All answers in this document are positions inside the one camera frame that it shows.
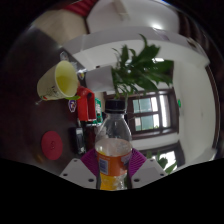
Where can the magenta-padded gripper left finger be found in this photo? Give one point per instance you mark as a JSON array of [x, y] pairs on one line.
[[78, 173]]

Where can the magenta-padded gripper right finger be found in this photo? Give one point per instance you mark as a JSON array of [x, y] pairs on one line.
[[146, 173]]

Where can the orange drink plastic bottle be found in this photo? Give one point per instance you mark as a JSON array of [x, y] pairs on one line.
[[113, 156]]

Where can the dark framed window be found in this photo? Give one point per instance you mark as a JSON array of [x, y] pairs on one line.
[[170, 155]]

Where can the black remote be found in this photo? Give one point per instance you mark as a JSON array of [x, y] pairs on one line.
[[80, 140]]

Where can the flat round red coaster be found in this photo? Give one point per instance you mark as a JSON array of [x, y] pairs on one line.
[[52, 145]]

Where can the dark wooden glazed door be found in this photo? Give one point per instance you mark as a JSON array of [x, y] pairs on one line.
[[146, 113]]

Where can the red box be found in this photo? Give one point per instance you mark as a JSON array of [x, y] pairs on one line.
[[85, 105]]

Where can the green exit sign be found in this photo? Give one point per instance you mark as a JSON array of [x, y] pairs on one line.
[[179, 103]]

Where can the pale yellow paper cup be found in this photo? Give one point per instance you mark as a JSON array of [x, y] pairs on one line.
[[63, 81]]

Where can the red carpeted staircase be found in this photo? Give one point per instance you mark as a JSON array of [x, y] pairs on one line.
[[81, 6]]

